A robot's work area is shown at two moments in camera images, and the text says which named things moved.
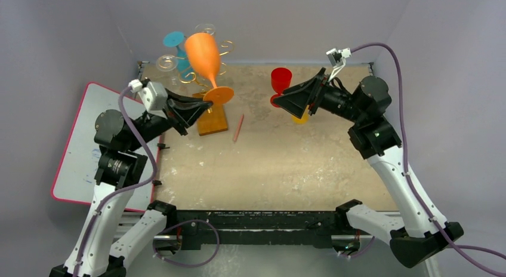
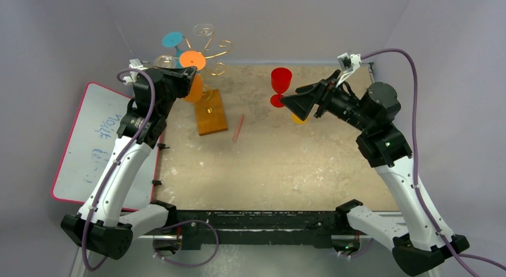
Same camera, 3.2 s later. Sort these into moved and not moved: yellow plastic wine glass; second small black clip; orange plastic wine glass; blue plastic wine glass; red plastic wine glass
Moved: orange plastic wine glass
Not moved: red plastic wine glass; blue plastic wine glass; second small black clip; yellow plastic wine glass
